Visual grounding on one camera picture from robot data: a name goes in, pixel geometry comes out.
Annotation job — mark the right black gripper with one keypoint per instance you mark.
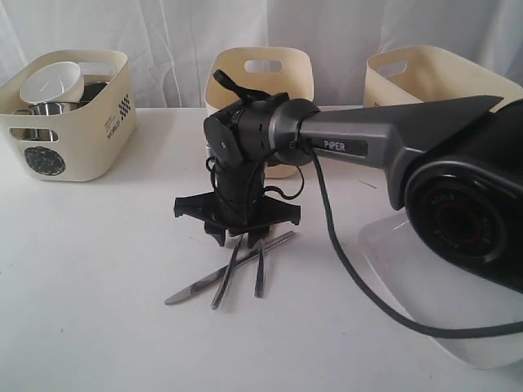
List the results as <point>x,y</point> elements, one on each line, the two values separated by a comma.
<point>237,204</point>

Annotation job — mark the steel spoon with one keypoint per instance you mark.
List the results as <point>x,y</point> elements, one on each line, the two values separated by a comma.
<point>221,291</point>

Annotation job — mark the steel table knife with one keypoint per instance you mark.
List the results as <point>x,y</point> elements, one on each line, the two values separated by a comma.
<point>215,277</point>

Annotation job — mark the steel fork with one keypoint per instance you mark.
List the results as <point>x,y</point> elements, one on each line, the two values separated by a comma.
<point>260,277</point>

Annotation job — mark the cream bin with triangle mark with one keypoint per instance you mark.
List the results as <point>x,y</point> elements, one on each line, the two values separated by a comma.
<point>269,69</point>

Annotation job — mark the stainless steel bowl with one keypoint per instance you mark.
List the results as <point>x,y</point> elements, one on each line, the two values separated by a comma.
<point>34,134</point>

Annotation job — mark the steel mug with handle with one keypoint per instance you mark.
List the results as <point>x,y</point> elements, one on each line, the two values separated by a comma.
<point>49,108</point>

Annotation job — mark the white ceramic bowl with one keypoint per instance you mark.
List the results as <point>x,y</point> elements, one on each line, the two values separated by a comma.
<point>58,82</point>

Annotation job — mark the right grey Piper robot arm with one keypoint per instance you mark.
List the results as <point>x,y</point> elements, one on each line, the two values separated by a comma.
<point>454,166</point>

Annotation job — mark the cream bin with circle mark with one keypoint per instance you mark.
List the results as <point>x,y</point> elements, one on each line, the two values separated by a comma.
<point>90,138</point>

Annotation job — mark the white backdrop curtain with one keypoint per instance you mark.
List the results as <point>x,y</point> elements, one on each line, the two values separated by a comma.
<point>171,45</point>

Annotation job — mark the white square plate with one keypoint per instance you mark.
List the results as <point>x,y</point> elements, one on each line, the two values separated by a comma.
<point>424,287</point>

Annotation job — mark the cream bin with square mark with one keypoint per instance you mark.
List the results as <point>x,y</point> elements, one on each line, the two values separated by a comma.
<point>426,73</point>

